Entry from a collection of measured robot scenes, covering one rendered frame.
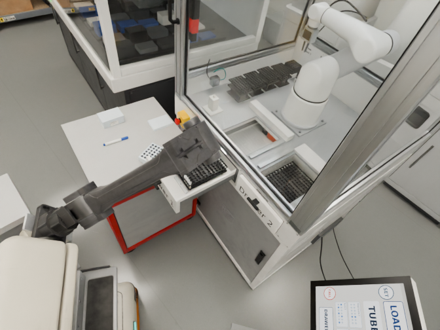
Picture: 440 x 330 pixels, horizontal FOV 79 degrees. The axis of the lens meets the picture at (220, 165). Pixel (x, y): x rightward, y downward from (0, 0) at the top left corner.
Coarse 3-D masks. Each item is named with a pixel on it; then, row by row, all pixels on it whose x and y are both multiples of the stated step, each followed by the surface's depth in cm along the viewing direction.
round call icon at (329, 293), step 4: (324, 288) 91; (328, 288) 91; (332, 288) 90; (324, 292) 91; (328, 292) 90; (332, 292) 89; (324, 296) 90; (328, 296) 89; (332, 296) 88; (336, 296) 87; (324, 300) 89; (328, 300) 88; (332, 300) 88; (336, 300) 87
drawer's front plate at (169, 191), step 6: (150, 156) 126; (162, 180) 119; (162, 186) 122; (168, 186) 118; (162, 192) 128; (168, 192) 118; (174, 192) 116; (168, 198) 123; (174, 198) 114; (174, 204) 118; (174, 210) 122
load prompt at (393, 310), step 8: (384, 304) 77; (392, 304) 76; (400, 304) 75; (384, 312) 76; (392, 312) 75; (400, 312) 74; (392, 320) 74; (400, 320) 73; (392, 328) 73; (400, 328) 72; (408, 328) 71
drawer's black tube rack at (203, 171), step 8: (200, 168) 129; (208, 168) 130; (216, 168) 130; (224, 168) 131; (192, 176) 129; (200, 176) 126; (208, 176) 127; (216, 176) 132; (192, 184) 123; (200, 184) 128
